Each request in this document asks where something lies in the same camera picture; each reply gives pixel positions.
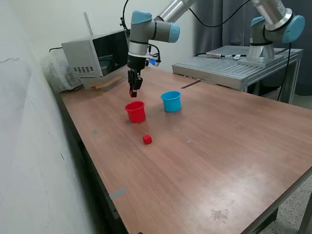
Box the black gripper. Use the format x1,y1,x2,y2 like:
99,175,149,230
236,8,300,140
127,55,146,96

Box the aluminium robot base table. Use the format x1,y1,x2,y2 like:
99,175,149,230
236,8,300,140
172,45,304,104

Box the red plastic bin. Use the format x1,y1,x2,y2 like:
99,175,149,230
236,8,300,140
124,100,146,124

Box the blue plastic bin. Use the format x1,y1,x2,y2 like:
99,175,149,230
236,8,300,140
160,91,182,113

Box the clear plastic container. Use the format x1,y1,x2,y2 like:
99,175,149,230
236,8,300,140
82,62,135,91

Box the wooden pieces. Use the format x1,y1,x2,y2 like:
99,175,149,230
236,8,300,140
90,75,122,90

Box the black tape strip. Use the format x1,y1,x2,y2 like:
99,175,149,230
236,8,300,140
181,81,202,90

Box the silver microwave oven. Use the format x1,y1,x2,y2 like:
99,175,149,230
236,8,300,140
60,29,137,78

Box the thin metal rod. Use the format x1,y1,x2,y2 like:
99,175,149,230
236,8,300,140
84,11,94,37

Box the clear plastic bag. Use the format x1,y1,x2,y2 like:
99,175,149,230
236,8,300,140
40,52,83,93

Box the silver box device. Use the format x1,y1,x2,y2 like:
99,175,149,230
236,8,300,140
206,51,226,59

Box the dark curtain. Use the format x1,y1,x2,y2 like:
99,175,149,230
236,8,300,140
194,0,312,97

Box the long grey tape strip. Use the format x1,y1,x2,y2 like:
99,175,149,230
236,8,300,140
109,187,127,200

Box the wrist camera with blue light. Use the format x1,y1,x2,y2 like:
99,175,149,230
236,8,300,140
146,56,162,67

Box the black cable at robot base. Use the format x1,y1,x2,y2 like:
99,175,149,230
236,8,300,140
276,41,292,101

